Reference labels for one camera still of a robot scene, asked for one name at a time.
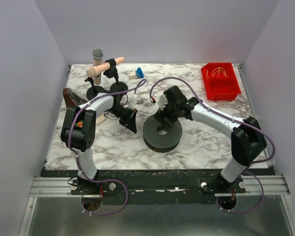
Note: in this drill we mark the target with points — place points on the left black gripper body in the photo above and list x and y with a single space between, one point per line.
127 118

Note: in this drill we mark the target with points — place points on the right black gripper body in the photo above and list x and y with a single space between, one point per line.
162 114

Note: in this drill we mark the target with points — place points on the black cable spool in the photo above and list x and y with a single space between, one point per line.
161 137

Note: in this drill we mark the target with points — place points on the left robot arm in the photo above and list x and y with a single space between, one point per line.
78 131

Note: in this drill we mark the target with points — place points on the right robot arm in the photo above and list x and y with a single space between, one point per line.
247 141

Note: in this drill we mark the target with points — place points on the white toy brick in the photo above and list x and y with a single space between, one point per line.
100 120

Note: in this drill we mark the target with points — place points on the blue and white block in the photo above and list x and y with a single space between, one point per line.
138 73

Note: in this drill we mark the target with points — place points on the orange curved track piece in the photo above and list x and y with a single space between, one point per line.
79 124

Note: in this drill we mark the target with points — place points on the pink wooden microphone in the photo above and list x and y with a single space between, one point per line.
94 71

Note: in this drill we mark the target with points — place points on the red plastic bin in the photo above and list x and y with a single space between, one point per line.
220 81

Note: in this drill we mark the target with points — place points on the brown wooden metronome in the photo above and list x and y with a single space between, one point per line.
72 98

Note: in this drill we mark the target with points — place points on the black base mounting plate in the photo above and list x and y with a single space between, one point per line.
156 187

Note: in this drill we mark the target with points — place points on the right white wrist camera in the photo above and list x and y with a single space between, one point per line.
160 99

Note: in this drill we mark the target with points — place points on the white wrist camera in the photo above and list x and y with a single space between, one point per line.
160 99
135 101

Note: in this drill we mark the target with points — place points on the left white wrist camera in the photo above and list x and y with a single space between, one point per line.
135 101

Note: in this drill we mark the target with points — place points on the aluminium frame rail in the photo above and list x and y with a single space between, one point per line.
51 187

